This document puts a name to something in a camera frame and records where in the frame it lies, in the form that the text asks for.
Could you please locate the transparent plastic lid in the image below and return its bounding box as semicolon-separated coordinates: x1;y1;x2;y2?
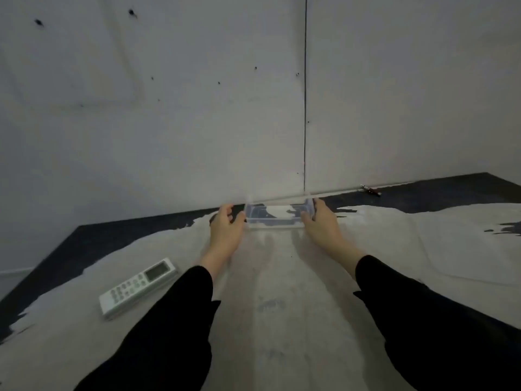
409;211;521;286

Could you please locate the white remote control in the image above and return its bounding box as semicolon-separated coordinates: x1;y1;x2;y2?
98;257;179;320

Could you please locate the person's left forearm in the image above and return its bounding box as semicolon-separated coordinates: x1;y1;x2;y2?
74;256;223;391

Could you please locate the person's right hand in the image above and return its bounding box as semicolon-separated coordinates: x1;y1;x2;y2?
300;198;355;262

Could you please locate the transparent plastic box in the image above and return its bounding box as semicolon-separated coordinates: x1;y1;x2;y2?
243;197;317;230

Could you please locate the person's right forearm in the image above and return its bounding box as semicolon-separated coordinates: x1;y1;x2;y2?
338;248;521;391

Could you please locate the person's left hand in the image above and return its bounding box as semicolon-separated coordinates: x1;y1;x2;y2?
201;204;247;268

